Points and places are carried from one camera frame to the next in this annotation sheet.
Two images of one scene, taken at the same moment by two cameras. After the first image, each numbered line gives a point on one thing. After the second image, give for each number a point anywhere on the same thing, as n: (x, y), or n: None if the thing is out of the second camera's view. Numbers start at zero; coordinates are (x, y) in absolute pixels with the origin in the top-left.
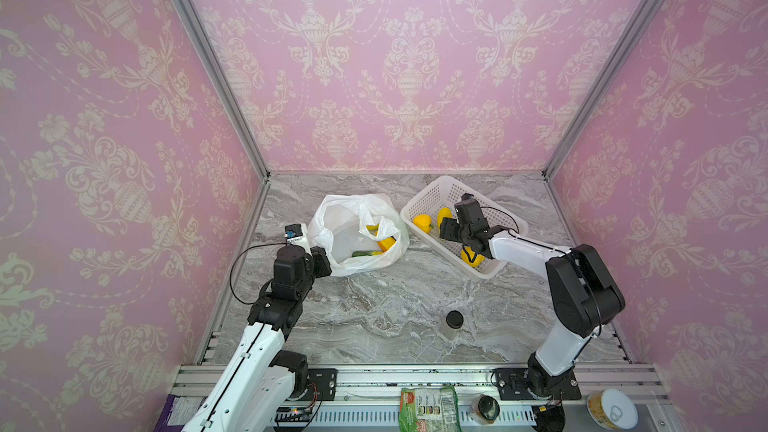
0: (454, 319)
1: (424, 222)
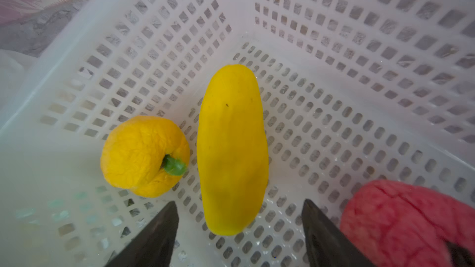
0: None
1: (146, 155)
